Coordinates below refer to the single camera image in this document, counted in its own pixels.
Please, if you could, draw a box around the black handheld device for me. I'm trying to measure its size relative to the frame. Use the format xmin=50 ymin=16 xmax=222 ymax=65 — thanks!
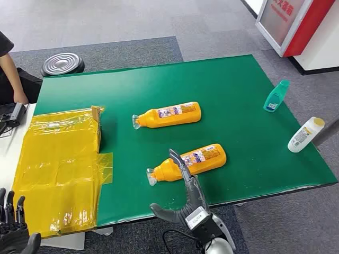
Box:
xmin=0 ymin=102 xmax=27 ymax=129

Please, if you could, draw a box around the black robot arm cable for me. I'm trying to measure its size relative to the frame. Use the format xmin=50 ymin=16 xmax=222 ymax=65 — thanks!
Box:
xmin=162 ymin=229 xmax=210 ymax=254

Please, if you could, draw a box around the orange bottle with clear cap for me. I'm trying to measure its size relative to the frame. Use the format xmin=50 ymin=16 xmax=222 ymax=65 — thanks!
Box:
xmin=131 ymin=102 xmax=202 ymax=130
xmin=146 ymin=143 xmax=227 ymax=187

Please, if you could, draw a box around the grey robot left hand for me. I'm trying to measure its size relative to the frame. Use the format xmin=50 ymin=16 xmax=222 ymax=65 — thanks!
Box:
xmin=0 ymin=188 xmax=42 ymax=254

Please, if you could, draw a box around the black stool with silver top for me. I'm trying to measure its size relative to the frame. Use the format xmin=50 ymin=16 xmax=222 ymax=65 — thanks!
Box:
xmin=40 ymin=52 xmax=85 ymax=78

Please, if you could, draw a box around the yellow plastic-wrapped box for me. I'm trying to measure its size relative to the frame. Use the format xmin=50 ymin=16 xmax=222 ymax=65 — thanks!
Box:
xmin=11 ymin=105 xmax=114 ymax=239

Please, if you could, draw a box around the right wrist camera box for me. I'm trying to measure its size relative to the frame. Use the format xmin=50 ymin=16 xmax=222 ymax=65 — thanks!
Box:
xmin=185 ymin=206 xmax=211 ymax=231

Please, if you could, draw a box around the person's hand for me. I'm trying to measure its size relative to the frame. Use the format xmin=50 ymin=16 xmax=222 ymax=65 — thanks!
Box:
xmin=13 ymin=91 xmax=29 ymax=105

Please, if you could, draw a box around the green table mat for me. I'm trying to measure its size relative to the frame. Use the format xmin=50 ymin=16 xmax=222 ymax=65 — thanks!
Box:
xmin=35 ymin=54 xmax=338 ymax=228

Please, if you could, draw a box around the person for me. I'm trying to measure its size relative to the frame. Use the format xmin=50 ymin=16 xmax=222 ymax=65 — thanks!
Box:
xmin=0 ymin=31 xmax=43 ymax=106

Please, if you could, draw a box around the white table foot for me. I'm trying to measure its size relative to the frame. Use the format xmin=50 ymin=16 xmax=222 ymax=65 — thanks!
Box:
xmin=92 ymin=226 xmax=114 ymax=237

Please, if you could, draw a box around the white cabinet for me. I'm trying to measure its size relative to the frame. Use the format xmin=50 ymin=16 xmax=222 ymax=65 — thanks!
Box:
xmin=288 ymin=0 xmax=339 ymax=76

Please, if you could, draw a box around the teal plastic bottle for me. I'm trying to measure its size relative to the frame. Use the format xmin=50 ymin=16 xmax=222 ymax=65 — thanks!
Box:
xmin=263 ymin=79 xmax=291 ymax=113

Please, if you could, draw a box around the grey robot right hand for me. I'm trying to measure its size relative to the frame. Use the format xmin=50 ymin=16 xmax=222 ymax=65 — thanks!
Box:
xmin=149 ymin=149 xmax=211 ymax=229

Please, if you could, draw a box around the red-framed sign board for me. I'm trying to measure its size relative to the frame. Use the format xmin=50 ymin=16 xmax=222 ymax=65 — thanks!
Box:
xmin=254 ymin=0 xmax=336 ymax=58

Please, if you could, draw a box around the white bottle with yellow cap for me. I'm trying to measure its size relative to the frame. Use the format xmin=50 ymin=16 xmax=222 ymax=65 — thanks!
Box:
xmin=287 ymin=116 xmax=326 ymax=153

